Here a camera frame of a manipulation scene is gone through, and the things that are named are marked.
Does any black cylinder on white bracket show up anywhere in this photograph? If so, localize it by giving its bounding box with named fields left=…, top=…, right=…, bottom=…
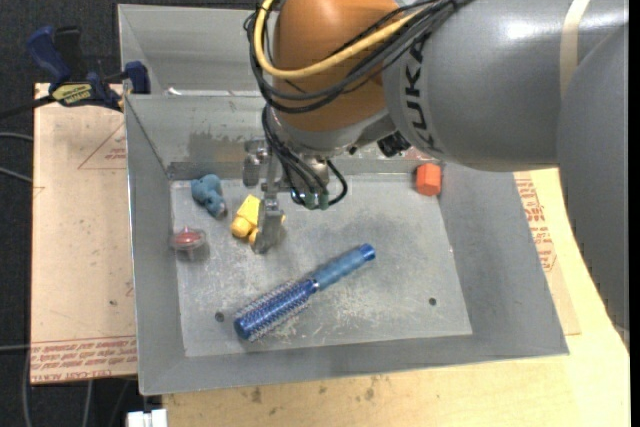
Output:
left=376, top=130, right=412, bottom=160

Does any brown cardboard board, red print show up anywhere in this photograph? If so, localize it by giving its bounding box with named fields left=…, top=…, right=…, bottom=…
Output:
left=29, top=82, right=582, bottom=387

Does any blue toy animal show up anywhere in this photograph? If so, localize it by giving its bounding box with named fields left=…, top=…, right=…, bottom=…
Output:
left=189, top=173, right=229, bottom=219

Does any orange block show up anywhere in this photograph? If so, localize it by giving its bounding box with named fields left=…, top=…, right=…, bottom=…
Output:
left=413, top=161, right=444, bottom=198

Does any yellow toy block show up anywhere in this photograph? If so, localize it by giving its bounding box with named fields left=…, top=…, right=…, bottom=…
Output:
left=229, top=194, right=288, bottom=245

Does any blue hairbrush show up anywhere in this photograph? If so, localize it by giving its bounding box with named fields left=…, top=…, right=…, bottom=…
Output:
left=232, top=242, right=377, bottom=343

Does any grey metal bin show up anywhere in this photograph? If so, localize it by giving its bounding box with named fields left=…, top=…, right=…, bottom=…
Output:
left=117, top=3, right=571, bottom=397

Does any pale grey metal gripper finger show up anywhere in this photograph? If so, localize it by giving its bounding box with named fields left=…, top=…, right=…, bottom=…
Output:
left=251, top=197, right=288, bottom=256

